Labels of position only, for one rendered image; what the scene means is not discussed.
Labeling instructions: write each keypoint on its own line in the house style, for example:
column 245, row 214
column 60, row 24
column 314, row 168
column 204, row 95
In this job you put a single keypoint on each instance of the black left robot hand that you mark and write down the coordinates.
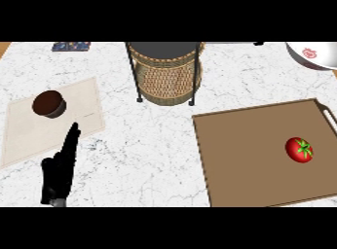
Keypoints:
column 57, row 171

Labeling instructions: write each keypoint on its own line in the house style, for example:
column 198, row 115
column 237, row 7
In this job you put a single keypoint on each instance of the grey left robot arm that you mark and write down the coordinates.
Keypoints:
column 57, row 203

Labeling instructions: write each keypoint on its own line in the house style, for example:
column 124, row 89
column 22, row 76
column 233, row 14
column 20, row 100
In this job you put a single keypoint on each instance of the wicker tiered basket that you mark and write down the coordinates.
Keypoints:
column 168, row 74

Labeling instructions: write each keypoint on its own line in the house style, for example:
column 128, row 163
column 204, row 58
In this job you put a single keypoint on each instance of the brown wooden tray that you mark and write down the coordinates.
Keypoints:
column 267, row 155

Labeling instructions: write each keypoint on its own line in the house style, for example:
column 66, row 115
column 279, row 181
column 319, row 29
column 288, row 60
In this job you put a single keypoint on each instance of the red tomato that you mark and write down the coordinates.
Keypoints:
column 298, row 150

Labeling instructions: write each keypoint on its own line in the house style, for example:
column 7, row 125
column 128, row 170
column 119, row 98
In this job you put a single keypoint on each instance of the beige placemat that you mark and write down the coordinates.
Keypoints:
column 50, row 123

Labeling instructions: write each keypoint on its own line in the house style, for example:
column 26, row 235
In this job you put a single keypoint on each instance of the dark blue patterned object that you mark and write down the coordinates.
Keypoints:
column 71, row 46

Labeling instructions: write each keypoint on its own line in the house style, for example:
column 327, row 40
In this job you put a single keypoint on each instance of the white bowl with red print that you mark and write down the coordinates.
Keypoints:
column 325, row 55

